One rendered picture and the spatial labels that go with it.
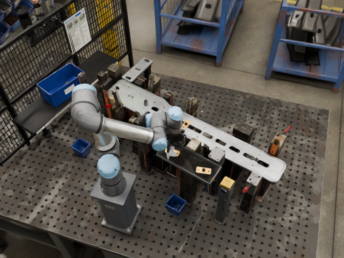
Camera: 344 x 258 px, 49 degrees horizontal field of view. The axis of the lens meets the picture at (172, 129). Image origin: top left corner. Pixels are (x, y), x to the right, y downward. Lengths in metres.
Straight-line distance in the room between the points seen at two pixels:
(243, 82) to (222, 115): 1.37
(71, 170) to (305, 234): 1.65
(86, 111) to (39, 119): 1.05
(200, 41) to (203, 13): 0.35
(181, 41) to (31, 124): 2.41
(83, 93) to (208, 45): 2.92
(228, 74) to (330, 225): 1.98
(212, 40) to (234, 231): 2.67
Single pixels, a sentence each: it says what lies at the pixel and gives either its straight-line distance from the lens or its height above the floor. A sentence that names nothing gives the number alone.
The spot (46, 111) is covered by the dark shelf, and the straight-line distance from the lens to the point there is 2.77.
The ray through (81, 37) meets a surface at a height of 1.24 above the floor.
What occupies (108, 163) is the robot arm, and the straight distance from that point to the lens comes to 2.02.
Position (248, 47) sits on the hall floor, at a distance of 4.83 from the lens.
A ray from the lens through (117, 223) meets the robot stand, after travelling 2.45.
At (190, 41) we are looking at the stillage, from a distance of 4.59.
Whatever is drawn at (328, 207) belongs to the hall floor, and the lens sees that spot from 3.60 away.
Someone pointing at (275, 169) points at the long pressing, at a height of 1.00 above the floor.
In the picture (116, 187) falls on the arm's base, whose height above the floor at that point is 1.16.
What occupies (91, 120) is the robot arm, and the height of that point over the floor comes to 1.70.
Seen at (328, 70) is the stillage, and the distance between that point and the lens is 4.50.
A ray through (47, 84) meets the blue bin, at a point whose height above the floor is 1.10.
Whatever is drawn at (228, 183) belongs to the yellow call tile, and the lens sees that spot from 2.14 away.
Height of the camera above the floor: 2.98
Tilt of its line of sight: 51 degrees down
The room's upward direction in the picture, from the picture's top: 1 degrees counter-clockwise
